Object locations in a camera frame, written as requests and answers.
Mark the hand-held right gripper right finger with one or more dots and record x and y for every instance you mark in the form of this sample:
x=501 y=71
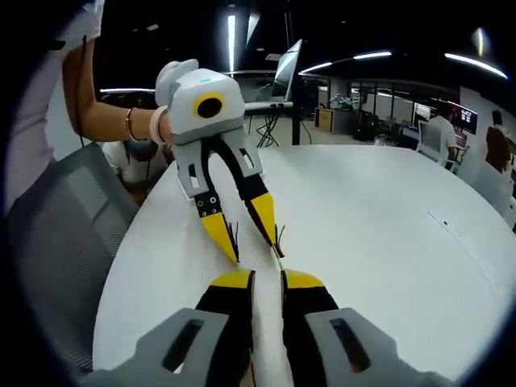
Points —
x=334 y=346

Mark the large tilted display screen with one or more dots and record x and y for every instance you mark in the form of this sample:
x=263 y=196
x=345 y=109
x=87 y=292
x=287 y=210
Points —
x=287 y=72

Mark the grey mesh office chair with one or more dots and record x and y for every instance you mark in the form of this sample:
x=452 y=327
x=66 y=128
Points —
x=64 y=234

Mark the wooden cabinet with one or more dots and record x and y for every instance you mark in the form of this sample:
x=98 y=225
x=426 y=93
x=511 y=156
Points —
x=325 y=119

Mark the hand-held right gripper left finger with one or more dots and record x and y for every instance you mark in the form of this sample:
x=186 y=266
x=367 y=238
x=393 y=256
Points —
x=193 y=346

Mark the black monitor stand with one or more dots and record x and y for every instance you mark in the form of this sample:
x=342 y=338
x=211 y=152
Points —
x=295 y=125

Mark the pink wristband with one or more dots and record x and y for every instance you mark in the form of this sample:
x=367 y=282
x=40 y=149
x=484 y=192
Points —
x=156 y=125

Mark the white mesh office chair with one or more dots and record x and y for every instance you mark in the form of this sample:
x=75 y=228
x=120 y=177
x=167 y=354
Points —
x=427 y=141
x=488 y=189

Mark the ceiling light strip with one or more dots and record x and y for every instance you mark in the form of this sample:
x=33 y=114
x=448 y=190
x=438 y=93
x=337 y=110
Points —
x=346 y=60
x=231 y=42
x=475 y=65
x=127 y=90

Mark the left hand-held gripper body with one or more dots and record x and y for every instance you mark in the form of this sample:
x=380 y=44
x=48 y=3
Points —
x=205 y=109

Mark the lit computer monitor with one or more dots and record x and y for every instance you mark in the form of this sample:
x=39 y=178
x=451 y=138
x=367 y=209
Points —
x=467 y=119

